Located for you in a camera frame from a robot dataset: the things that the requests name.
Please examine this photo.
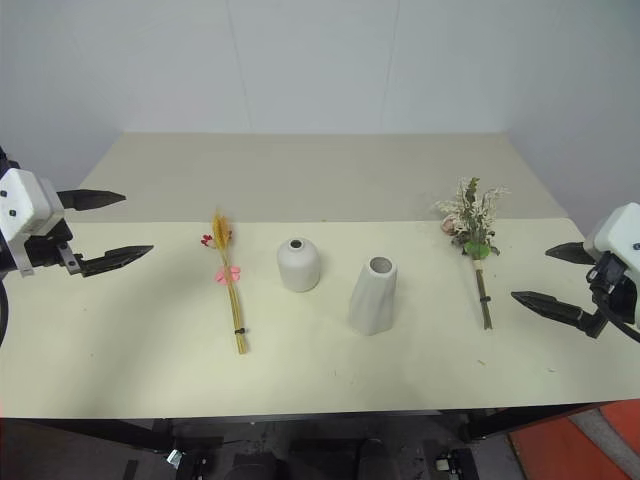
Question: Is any orange floor mat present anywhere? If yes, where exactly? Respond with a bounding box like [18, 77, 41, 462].
[506, 398, 640, 480]

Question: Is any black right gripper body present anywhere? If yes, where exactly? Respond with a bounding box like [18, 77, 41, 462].
[586, 251, 640, 332]

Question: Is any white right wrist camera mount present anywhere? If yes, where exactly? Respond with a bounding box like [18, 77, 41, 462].
[583, 201, 640, 275]

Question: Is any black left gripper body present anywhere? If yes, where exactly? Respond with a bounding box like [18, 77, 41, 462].
[13, 214, 85, 278]

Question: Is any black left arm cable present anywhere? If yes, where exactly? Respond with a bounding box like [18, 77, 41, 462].
[0, 277, 10, 347]

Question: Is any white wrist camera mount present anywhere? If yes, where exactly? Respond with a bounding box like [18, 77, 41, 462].
[0, 168, 67, 277]
[583, 201, 640, 275]

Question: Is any green white flower bouquet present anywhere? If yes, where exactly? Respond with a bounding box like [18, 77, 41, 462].
[431, 175, 512, 332]

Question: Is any cream table cover sheet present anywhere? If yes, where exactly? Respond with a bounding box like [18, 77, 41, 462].
[0, 216, 640, 420]

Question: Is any black table frame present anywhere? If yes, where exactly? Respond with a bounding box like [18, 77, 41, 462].
[0, 397, 640, 454]

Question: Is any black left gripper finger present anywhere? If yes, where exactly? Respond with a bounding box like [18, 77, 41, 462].
[74, 244, 155, 279]
[55, 188, 127, 212]

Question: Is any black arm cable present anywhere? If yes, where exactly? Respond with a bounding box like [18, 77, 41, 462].
[593, 287, 640, 345]
[0, 277, 10, 347]

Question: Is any round white ceramic vase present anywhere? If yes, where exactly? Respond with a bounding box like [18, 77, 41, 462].
[276, 237, 322, 294]

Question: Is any tall white ceramic vase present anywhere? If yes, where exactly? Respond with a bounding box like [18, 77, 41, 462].
[347, 255, 399, 338]

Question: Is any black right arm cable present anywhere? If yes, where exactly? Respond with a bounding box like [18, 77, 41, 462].
[593, 287, 640, 345]

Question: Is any yellow wheat flower bouquet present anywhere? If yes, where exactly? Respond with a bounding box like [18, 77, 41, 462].
[199, 206, 250, 357]

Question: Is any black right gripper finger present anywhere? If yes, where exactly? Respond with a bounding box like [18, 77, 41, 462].
[510, 290, 609, 341]
[544, 241, 600, 266]

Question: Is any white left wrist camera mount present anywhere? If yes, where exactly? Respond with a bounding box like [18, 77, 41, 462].
[0, 168, 67, 277]

